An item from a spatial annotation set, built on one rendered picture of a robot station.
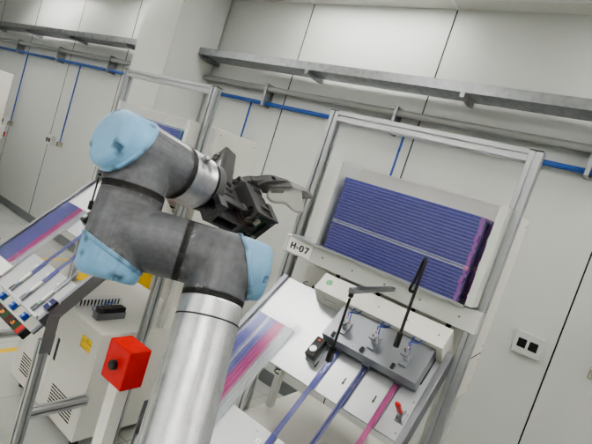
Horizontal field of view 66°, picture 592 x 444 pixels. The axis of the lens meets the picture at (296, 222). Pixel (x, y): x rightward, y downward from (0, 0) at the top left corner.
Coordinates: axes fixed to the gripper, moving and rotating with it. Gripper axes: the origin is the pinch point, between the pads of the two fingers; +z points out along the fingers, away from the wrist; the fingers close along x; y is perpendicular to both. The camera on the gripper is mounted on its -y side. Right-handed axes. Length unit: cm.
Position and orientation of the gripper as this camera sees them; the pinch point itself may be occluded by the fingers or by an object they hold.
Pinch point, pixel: (277, 218)
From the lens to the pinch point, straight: 80.5
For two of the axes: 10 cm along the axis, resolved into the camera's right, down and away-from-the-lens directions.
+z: 5.4, 3.1, 7.8
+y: 3.6, 7.6, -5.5
